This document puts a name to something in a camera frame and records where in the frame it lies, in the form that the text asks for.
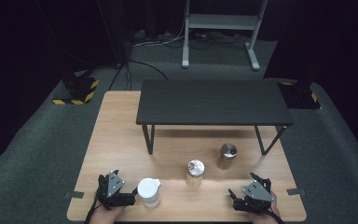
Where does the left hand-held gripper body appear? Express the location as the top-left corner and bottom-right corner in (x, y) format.
(95, 171), (137, 210)

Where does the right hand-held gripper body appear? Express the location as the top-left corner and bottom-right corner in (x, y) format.
(232, 176), (276, 216)

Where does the black shelf with metal legs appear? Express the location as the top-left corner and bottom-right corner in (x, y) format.
(135, 78), (295, 156)

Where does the person's right hand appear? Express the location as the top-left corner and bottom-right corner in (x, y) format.
(249, 191), (282, 224)

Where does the person's left hand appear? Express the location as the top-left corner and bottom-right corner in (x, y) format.
(89, 204), (126, 224)

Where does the grey tape strip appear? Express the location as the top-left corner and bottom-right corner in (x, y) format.
(285, 188), (308, 197)
(63, 190), (85, 200)

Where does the silver-lid jar of pale powder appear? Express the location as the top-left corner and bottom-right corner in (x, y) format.
(185, 159), (206, 188)

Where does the black and yellow striped base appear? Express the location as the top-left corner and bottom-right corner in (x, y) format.
(277, 80), (322, 110)
(52, 76), (100, 106)

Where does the white metal stand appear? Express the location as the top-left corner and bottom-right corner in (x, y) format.
(181, 0), (269, 72)

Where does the right hand-held gripper cable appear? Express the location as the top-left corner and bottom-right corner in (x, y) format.
(266, 207), (285, 224)

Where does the hand-held gripper cable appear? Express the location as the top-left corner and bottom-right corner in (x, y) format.
(266, 207), (285, 224)
(84, 195), (100, 224)

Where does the left hand-held gripper cable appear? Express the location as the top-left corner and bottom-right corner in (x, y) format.
(84, 195), (100, 224)

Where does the black floor cable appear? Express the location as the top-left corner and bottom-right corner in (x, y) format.
(108, 59), (169, 91)

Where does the bundle of floor cables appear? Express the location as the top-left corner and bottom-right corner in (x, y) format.
(131, 28), (250, 50)

